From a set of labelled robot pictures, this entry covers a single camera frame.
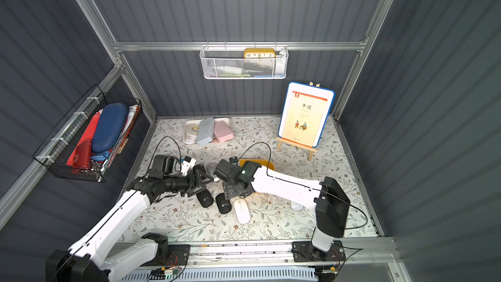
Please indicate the black mouse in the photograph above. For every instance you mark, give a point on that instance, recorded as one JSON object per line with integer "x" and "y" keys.
{"x": 205, "y": 198}
{"x": 223, "y": 204}

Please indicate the yellow clock in basket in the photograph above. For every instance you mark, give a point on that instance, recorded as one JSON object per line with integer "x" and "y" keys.
{"x": 259, "y": 53}

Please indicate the grey pencil case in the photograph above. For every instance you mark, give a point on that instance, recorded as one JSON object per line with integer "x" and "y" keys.
{"x": 205, "y": 131}

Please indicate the white mouse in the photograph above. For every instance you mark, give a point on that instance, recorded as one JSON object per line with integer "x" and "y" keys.
{"x": 296, "y": 206}
{"x": 242, "y": 211}

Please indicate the white tray with tape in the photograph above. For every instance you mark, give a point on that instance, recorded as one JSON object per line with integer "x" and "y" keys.
{"x": 191, "y": 131}

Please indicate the pink box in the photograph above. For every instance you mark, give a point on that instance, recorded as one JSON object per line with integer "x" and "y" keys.
{"x": 222, "y": 131}

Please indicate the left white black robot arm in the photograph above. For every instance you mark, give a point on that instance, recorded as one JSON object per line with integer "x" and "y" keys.
{"x": 88, "y": 259}

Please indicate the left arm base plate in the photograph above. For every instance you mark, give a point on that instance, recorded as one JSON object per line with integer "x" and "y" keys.
{"x": 172, "y": 255}

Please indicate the aluminium front rail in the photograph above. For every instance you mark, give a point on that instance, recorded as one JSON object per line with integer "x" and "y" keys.
{"x": 242, "y": 250}

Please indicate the blue oval case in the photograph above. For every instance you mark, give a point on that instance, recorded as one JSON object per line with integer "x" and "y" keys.
{"x": 110, "y": 125}

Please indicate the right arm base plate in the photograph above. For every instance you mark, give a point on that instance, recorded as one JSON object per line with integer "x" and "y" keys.
{"x": 304, "y": 251}

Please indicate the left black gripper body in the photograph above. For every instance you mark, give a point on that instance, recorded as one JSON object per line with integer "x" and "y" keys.
{"x": 195, "y": 180}

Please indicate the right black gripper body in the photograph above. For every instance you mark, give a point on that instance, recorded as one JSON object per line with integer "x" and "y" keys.
{"x": 233, "y": 187}

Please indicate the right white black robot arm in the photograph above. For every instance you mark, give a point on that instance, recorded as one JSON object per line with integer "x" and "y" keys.
{"x": 326, "y": 198}

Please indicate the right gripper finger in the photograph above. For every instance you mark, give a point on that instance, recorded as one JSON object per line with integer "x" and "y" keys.
{"x": 229, "y": 191}
{"x": 244, "y": 190}

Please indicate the red folder in basket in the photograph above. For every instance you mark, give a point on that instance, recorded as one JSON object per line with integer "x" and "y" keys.
{"x": 80, "y": 157}

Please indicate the book on blue board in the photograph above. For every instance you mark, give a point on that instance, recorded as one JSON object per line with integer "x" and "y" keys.
{"x": 306, "y": 114}

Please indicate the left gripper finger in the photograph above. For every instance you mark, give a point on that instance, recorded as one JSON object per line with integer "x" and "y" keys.
{"x": 201, "y": 176}
{"x": 194, "y": 190}

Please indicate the black wire wall basket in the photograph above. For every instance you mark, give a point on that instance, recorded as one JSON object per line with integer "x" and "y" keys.
{"x": 55, "y": 154}

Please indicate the white wire mesh basket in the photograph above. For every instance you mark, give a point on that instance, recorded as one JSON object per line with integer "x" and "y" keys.
{"x": 225, "y": 62}

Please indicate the yellow plastic storage box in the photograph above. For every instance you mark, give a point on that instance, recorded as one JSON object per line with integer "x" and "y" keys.
{"x": 263, "y": 162}

